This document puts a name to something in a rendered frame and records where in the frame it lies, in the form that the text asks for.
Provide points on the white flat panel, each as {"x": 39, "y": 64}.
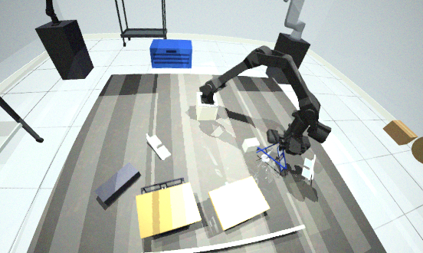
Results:
{"x": 234, "y": 242}

